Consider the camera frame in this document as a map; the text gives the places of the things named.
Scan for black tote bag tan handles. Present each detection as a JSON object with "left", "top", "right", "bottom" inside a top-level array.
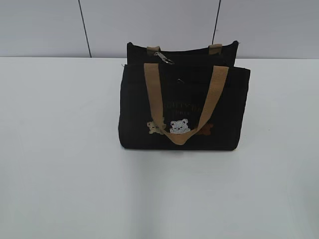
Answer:
[{"left": 118, "top": 41, "right": 250, "bottom": 151}]

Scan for silver zipper pull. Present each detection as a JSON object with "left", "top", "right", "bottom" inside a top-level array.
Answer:
[{"left": 154, "top": 52, "right": 167, "bottom": 64}]

